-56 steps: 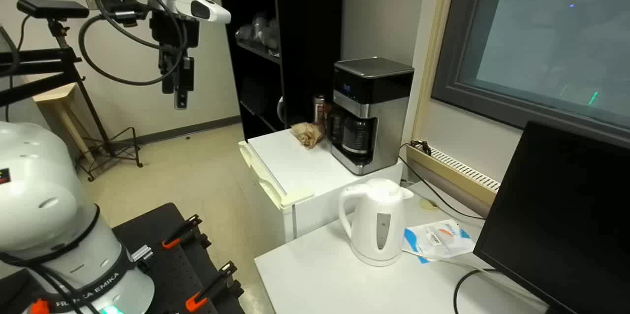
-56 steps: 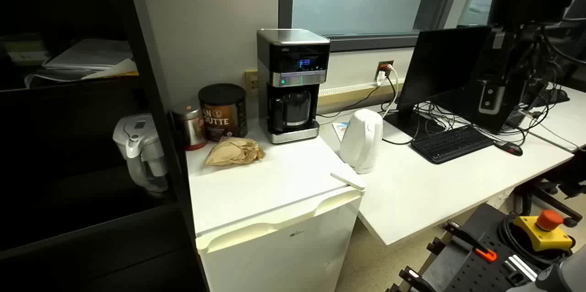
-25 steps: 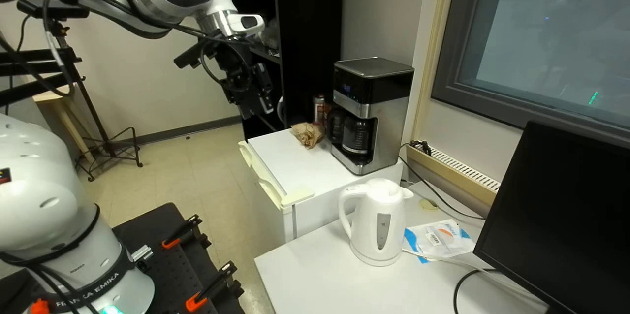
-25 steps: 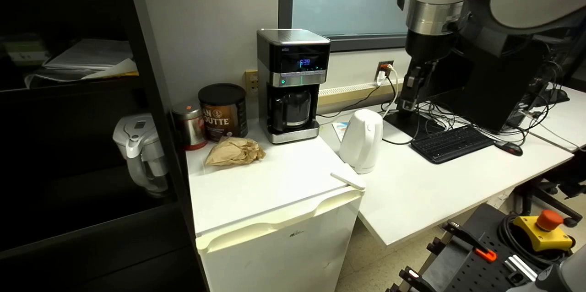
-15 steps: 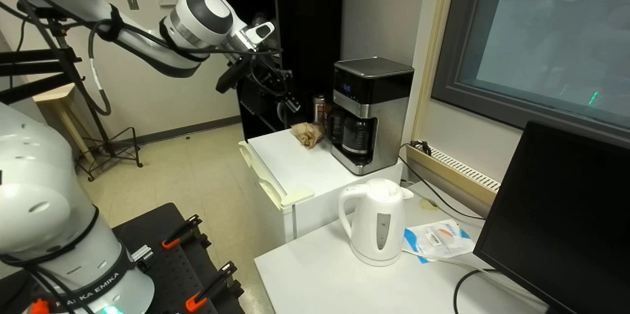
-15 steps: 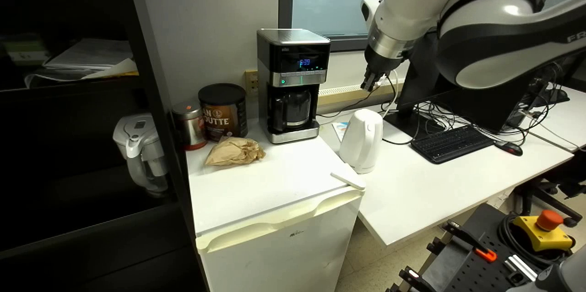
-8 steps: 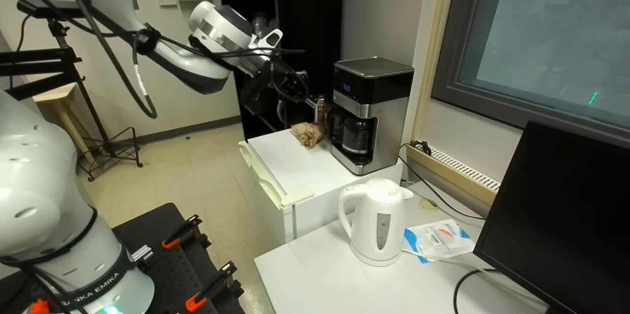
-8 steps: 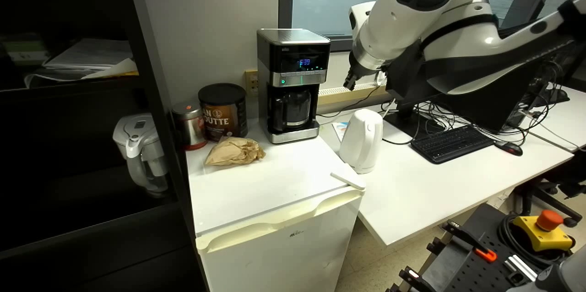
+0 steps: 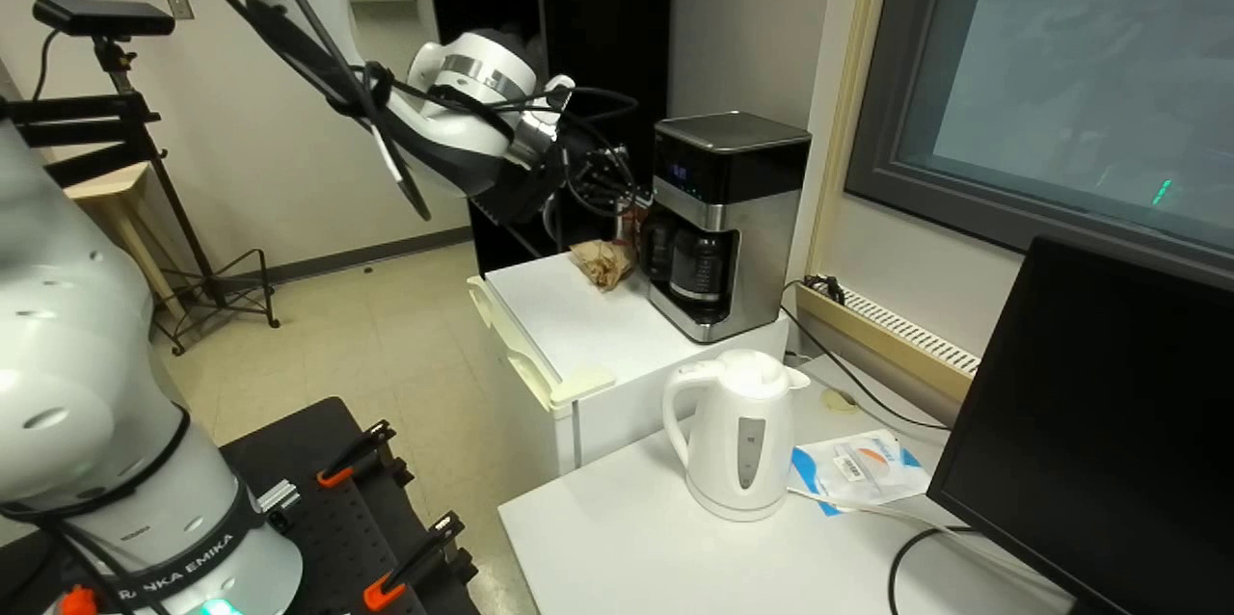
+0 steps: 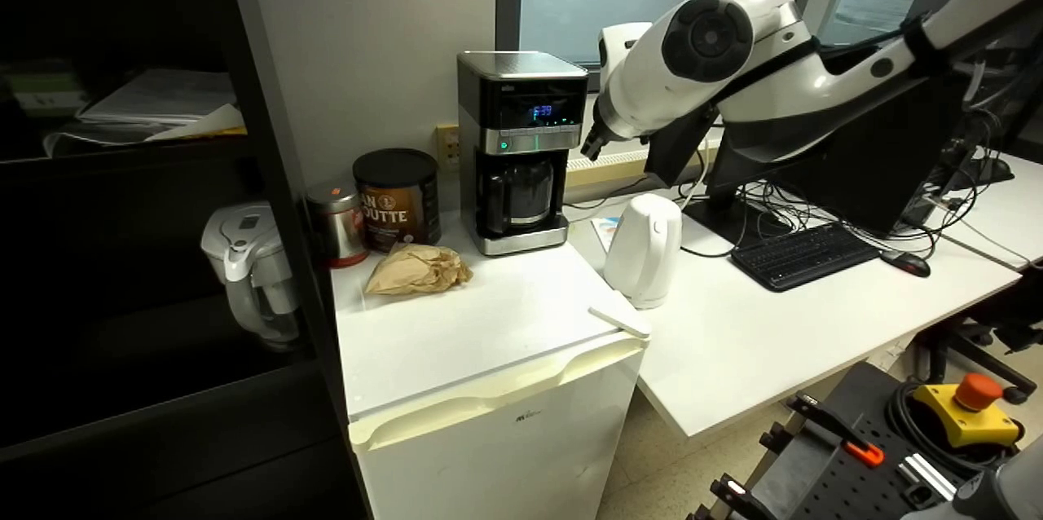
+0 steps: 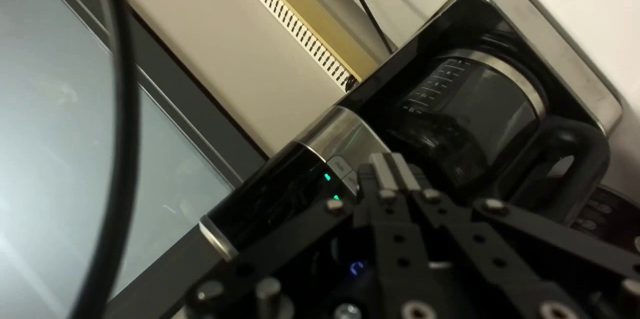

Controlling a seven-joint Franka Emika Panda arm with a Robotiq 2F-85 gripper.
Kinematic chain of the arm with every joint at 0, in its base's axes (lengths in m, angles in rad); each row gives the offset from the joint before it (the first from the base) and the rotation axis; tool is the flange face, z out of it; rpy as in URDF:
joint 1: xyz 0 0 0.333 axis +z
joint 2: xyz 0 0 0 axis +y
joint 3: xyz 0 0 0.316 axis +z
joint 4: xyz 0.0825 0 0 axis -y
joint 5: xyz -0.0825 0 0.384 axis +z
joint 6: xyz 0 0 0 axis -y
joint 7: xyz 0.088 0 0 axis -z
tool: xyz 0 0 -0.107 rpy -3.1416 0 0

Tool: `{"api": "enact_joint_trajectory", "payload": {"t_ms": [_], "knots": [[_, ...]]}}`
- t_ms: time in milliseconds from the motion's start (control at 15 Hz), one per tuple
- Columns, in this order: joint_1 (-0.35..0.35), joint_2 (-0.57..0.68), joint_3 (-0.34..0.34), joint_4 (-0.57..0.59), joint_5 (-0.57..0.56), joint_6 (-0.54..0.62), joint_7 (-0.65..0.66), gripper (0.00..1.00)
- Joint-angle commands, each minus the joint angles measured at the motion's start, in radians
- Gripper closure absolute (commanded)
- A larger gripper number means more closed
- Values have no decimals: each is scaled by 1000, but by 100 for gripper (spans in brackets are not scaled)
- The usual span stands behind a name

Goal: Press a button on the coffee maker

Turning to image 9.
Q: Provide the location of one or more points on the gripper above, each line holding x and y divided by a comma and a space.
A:
576, 162

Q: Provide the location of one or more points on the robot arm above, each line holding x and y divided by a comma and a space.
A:
87, 374

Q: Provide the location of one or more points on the glass coffee carafe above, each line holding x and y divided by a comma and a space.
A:
686, 263

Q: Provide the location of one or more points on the black and silver coffee maker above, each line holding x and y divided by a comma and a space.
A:
742, 210

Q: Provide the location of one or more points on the crumpled brown paper bag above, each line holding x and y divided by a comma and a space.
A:
603, 263

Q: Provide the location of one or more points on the black shelf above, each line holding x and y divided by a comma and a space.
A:
598, 27

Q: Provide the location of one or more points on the white mini fridge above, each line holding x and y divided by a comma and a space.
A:
617, 335

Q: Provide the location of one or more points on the white mini fridge door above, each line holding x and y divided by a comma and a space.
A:
521, 384

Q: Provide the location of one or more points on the white electric kettle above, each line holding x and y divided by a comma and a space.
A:
737, 441

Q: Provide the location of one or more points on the baseboard heater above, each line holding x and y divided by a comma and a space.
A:
897, 335

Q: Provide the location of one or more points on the orange and black clamp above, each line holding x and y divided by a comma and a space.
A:
415, 562
355, 456

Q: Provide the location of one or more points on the white and blue packet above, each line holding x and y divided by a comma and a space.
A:
858, 470

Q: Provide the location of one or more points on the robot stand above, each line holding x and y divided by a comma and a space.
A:
328, 519

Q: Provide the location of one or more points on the window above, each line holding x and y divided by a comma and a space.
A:
1070, 56

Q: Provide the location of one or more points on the wooden stool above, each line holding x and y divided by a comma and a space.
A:
120, 196

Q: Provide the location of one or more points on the black monitor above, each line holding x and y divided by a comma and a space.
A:
1099, 422

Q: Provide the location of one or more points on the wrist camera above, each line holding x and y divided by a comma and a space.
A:
516, 196

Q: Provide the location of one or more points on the camera on tripod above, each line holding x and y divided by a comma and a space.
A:
104, 15

